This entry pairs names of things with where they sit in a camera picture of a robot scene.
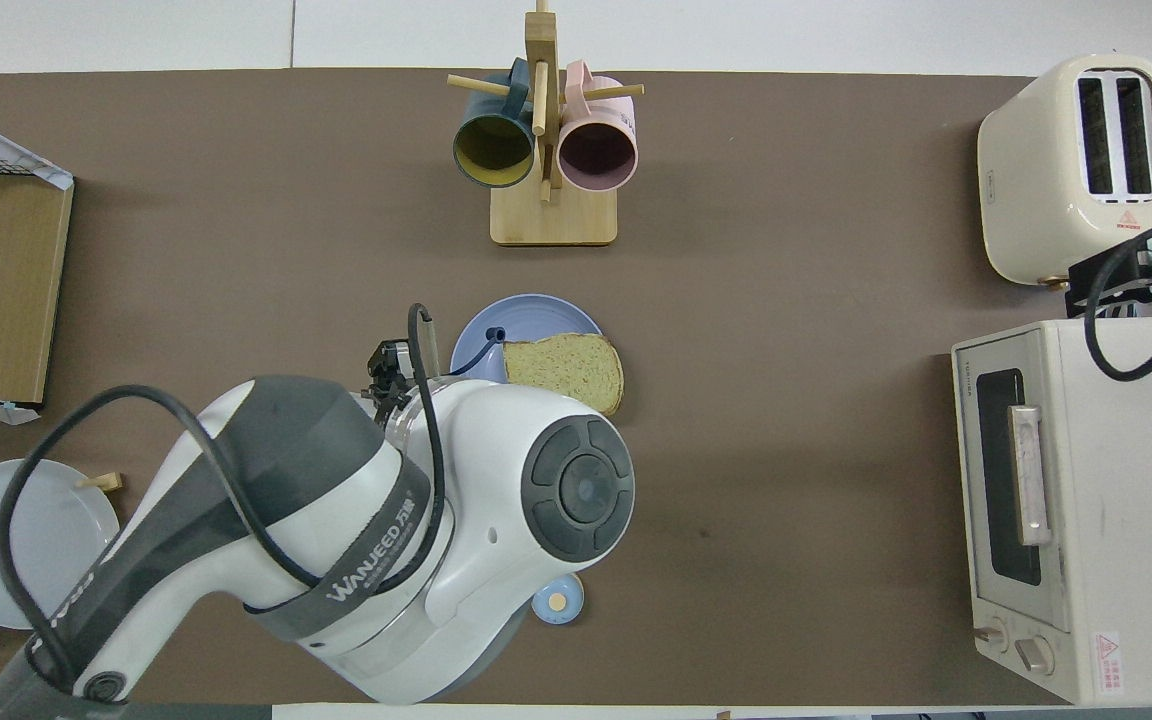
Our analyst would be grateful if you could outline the slice of toast bread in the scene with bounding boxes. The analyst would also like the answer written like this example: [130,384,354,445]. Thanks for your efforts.
[503,333,625,416]

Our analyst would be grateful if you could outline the periwinkle blue dinner plate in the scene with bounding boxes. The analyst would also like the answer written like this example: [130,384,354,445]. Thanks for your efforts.
[450,293,605,401]

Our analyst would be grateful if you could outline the wooden plate rack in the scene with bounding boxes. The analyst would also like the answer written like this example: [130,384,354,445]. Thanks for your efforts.
[0,472,124,629]

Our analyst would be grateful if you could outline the cream two-slot toaster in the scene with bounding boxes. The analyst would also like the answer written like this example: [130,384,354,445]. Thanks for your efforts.
[976,53,1152,291]

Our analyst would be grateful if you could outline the white toaster oven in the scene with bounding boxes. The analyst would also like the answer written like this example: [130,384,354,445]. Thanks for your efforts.
[951,315,1152,706]

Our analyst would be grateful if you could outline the wooden mug tree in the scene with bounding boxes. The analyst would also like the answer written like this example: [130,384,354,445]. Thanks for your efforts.
[447,0,645,247]

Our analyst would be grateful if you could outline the dark teal mug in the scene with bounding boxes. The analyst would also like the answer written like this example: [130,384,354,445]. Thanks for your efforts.
[452,57,537,189]

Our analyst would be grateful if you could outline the pink ribbed mug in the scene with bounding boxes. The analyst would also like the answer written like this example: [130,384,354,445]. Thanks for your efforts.
[557,60,639,193]

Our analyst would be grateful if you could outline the brown table mat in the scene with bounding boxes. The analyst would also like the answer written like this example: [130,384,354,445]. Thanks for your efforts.
[0,68,1152,706]

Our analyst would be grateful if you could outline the wooden box crate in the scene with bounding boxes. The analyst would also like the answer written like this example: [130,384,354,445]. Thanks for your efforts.
[0,105,74,426]

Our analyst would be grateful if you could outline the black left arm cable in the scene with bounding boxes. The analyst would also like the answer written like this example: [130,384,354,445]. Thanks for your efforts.
[0,303,449,696]

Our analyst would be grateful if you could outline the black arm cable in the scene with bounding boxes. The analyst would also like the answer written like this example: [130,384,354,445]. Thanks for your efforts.
[1084,222,1152,383]
[0,303,449,696]

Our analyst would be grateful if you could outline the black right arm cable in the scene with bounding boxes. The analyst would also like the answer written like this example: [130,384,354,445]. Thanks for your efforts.
[1084,222,1152,383]

